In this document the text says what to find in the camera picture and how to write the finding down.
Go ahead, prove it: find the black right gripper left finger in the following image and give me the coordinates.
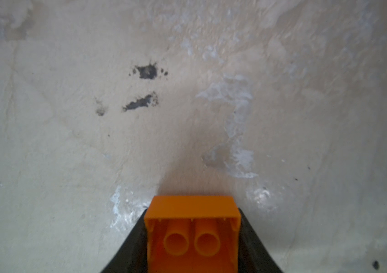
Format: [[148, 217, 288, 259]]
[[101, 209, 148, 273]]

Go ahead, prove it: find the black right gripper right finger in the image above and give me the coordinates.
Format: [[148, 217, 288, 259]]
[[238, 209, 283, 273]]

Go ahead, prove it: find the orange lego brick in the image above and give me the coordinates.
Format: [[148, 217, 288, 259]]
[[144, 196, 241, 273]]

